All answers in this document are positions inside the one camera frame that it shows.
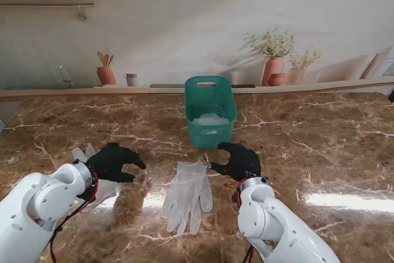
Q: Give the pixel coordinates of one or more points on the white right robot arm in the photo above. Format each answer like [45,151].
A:
[271,220]

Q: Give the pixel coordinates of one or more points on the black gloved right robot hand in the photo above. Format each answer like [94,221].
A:
[246,164]

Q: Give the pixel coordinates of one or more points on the green plastic basket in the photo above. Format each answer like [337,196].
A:
[212,139]

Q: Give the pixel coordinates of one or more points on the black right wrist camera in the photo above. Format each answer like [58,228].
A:
[235,196]

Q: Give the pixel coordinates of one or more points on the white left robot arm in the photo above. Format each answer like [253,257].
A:
[30,213]

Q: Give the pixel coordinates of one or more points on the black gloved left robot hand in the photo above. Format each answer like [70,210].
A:
[110,161]

